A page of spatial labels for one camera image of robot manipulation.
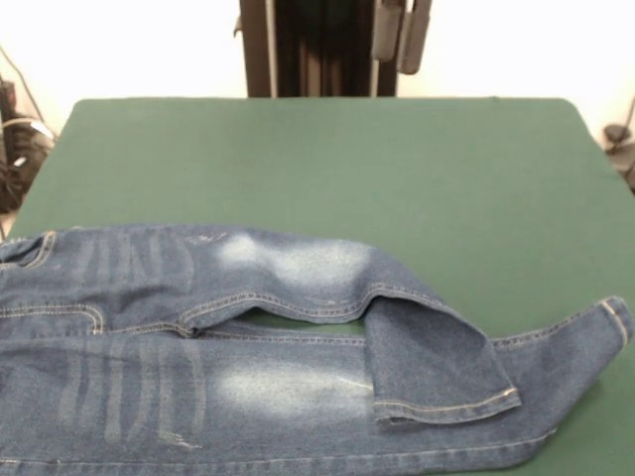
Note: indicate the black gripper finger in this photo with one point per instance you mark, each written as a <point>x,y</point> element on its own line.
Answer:
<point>414,39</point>
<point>387,30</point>

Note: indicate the blue denim jeans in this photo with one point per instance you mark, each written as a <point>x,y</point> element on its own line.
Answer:
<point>248,372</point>

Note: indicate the black metal column stand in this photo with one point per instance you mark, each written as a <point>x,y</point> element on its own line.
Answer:
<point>322,49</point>

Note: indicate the dark green table cloth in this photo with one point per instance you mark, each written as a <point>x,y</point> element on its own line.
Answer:
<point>297,173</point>

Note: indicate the black round plug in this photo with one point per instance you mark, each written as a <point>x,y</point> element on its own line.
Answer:
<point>615,133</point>

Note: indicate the black upright power strip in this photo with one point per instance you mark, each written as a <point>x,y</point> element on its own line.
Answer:
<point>8,99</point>

